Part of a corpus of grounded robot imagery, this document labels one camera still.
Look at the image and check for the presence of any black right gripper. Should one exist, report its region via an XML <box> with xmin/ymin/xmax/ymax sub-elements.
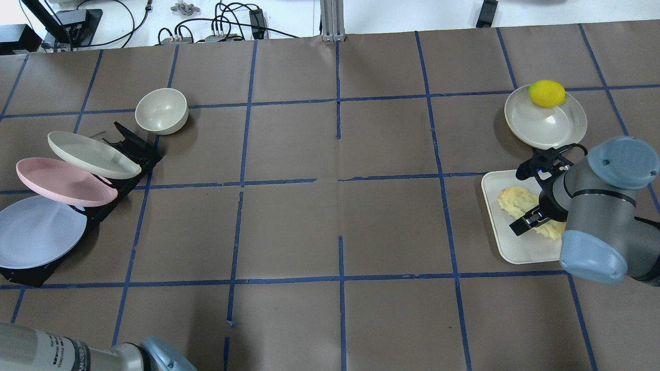
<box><xmin>509</xmin><ymin>144</ymin><xmax>588</xmax><ymax>235</ymax></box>

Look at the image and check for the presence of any bread piece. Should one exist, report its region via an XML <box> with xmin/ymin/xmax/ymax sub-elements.
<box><xmin>497</xmin><ymin>186</ymin><xmax>566</xmax><ymax>241</ymax></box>

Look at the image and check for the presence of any blue plate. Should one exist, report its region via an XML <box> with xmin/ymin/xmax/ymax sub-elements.
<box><xmin>1</xmin><ymin>196</ymin><xmax>87</xmax><ymax>268</ymax></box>

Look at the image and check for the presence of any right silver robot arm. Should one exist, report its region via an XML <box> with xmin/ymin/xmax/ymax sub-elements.
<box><xmin>510</xmin><ymin>136</ymin><xmax>659</xmax><ymax>286</ymax></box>

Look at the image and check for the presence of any cream plate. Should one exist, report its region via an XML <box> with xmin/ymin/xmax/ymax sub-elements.
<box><xmin>47</xmin><ymin>131</ymin><xmax>142</xmax><ymax>179</ymax></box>

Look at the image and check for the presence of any pink plate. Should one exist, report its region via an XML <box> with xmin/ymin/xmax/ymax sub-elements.
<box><xmin>15</xmin><ymin>157</ymin><xmax>119</xmax><ymax>207</ymax></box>

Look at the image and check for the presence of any cream tray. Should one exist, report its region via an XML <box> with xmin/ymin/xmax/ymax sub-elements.
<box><xmin>481</xmin><ymin>170</ymin><xmax>562</xmax><ymax>264</ymax></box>

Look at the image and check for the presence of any cream oval dish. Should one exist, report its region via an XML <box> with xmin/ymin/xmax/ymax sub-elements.
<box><xmin>504</xmin><ymin>85</ymin><xmax>588</xmax><ymax>149</ymax></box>

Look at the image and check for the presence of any yellow lemon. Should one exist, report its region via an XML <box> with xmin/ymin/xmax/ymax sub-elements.
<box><xmin>527</xmin><ymin>79</ymin><xmax>567</xmax><ymax>108</ymax></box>

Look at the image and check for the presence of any black power adapter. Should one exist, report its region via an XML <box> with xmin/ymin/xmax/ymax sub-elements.
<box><xmin>249</xmin><ymin>8</ymin><xmax>267</xmax><ymax>40</ymax></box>

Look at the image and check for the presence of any cream bowl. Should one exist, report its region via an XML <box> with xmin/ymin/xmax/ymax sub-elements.
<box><xmin>135</xmin><ymin>88</ymin><xmax>189</xmax><ymax>136</ymax></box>

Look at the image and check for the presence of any black dish rack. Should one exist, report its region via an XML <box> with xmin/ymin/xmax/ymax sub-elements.
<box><xmin>2</xmin><ymin>122</ymin><xmax>162</xmax><ymax>288</ymax></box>

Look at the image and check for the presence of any black monitor stand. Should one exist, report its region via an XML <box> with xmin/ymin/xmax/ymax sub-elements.
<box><xmin>21</xmin><ymin>1</ymin><xmax>103</xmax><ymax>49</ymax></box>

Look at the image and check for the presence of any aluminium frame post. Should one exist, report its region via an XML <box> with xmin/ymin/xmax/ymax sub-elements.
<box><xmin>320</xmin><ymin>0</ymin><xmax>345</xmax><ymax>42</ymax></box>

